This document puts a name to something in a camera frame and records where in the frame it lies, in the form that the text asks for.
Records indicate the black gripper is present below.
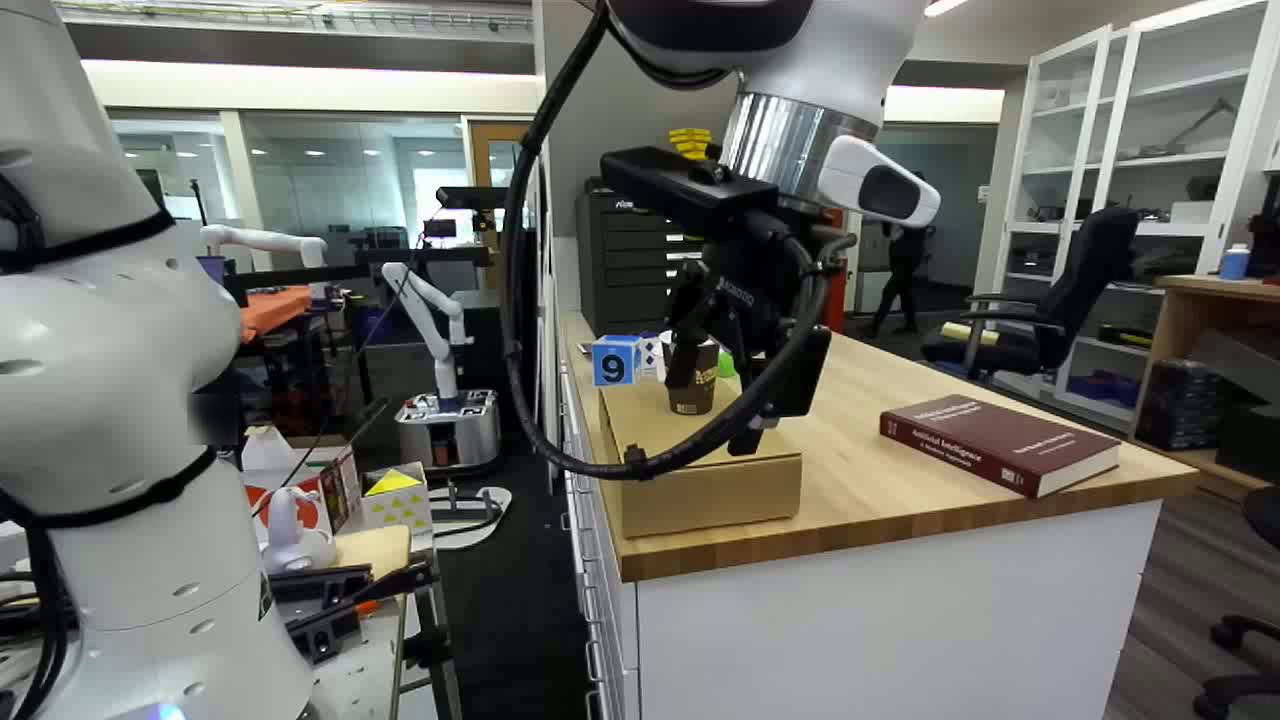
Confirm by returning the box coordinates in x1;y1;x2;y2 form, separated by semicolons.
663;195;859;461

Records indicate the brown paper cup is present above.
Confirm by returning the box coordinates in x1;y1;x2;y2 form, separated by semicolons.
661;338;726;420

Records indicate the flat cardboard box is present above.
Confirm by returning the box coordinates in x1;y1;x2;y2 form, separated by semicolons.
595;372;810;544

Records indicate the yellow white cube box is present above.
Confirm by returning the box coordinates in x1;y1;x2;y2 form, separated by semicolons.
356;461;435;544

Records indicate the blue cube with number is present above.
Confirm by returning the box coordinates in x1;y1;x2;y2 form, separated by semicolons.
586;333;647;391

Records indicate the dark drawer cabinet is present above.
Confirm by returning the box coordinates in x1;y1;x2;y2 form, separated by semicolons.
571;176;679;339

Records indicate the person in dark clothes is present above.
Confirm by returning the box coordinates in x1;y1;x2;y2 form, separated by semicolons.
869;219;941;339

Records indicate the yellow sign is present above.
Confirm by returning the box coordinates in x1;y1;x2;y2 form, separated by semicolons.
663;126;722;169

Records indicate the dark red hardcover book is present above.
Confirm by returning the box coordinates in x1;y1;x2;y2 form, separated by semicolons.
876;391;1130;506

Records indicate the white cabinet with wooden top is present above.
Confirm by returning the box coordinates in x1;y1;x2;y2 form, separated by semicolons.
549;310;1205;720

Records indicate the black office chair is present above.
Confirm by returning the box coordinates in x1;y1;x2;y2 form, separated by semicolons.
953;204;1154;407

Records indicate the white open shelving unit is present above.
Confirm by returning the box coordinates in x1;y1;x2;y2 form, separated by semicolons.
976;0;1280;294

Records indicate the wooden desk with shelves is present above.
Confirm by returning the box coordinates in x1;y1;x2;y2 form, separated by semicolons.
1147;268;1280;506

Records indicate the workbench with tools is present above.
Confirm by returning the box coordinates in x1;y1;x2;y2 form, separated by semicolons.
258;523;465;720

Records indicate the white plastic bottle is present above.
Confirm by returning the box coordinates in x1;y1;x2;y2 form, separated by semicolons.
236;420;341;578

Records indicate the black swivel chair base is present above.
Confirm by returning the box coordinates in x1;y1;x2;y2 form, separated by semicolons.
1188;485;1280;720

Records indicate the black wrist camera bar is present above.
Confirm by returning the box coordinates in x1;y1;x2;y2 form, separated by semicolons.
595;143;785;231

